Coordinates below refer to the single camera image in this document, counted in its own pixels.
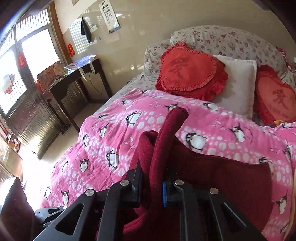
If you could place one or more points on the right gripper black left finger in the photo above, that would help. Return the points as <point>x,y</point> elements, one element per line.
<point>97,215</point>

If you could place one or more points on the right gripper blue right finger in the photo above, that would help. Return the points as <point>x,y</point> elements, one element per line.
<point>204,213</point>

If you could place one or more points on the dark red fleece garment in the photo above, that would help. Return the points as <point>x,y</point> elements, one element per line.
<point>160,151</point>

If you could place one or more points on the pink penguin blanket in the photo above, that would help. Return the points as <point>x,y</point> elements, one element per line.
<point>108,139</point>

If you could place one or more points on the orange red floral quilt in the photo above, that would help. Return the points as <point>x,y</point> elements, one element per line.
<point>279,123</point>

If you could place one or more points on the white square pillow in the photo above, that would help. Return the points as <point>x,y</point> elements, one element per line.
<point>238,93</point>

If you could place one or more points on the dark wooden desk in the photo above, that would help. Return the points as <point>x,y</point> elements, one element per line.
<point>68,95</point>

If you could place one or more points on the large red heart pillow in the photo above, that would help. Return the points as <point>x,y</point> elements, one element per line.
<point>190,73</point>

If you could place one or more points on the dark wooden lattice door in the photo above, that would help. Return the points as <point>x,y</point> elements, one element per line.
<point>27,50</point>

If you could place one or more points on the floral patterned pillow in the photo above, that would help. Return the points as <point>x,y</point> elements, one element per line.
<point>219,40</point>

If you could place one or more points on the red paper wall decoration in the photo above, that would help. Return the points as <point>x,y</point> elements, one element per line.
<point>71,50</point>

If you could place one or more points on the black cloth hanging on wall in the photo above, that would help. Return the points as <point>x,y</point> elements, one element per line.
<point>85,30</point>

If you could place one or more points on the eye chart wall poster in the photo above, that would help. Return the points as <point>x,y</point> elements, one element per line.
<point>109,16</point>

